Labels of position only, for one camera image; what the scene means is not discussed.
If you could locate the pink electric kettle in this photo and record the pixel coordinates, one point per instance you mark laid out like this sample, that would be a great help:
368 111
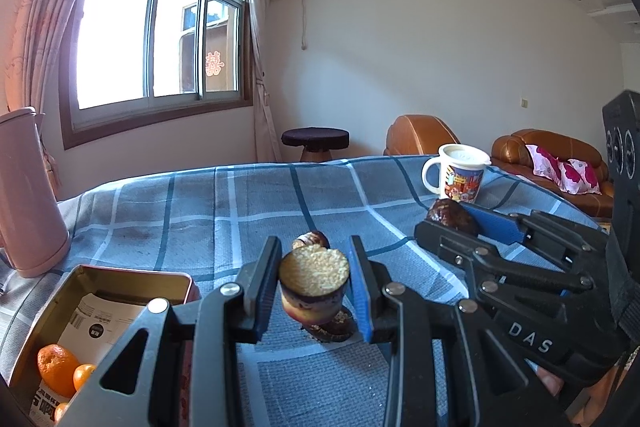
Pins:
27 207

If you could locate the layered cake cup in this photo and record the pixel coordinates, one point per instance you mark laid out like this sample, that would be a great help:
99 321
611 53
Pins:
312 277

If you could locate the pink metal tin box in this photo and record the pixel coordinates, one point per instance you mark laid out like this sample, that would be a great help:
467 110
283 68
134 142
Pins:
125 282

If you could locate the brown leather armchair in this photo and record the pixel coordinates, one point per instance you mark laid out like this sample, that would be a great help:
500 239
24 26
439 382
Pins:
420 134

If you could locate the person's right hand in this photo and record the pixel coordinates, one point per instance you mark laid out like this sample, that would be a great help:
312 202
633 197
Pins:
550 383

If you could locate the small chocolate muffin on table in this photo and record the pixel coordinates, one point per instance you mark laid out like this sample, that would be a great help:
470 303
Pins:
315 238

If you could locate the brown framed sliding window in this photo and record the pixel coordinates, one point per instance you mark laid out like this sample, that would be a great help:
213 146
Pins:
150 32

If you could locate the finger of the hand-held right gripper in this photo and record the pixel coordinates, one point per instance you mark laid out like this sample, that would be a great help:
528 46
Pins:
525 279
495 223

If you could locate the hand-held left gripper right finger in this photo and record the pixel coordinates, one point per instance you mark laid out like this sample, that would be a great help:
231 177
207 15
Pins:
361 294

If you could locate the printed white paper sheet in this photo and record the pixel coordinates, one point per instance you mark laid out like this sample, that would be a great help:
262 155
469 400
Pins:
95 322

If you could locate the pink curtain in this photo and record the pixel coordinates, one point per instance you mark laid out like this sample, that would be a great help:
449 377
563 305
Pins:
45 17
260 57

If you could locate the brown leather sofa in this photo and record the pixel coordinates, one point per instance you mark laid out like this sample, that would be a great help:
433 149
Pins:
515 147

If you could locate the blue plaid tablecloth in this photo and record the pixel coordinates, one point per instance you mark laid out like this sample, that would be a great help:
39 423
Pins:
200 212

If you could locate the pink floral pillow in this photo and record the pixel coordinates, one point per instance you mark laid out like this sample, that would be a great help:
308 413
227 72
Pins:
565 169

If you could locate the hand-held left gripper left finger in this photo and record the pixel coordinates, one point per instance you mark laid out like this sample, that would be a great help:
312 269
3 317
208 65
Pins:
265 287

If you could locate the white printed mug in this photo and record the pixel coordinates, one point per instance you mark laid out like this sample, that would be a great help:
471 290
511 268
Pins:
462 179

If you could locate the small orange mandarin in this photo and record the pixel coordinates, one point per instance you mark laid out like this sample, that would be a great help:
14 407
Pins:
61 411

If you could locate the red paper window decoration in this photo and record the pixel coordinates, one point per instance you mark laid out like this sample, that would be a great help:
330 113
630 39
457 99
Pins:
214 64

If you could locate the dark round stool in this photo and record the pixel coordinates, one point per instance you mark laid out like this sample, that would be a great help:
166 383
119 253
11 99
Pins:
315 139

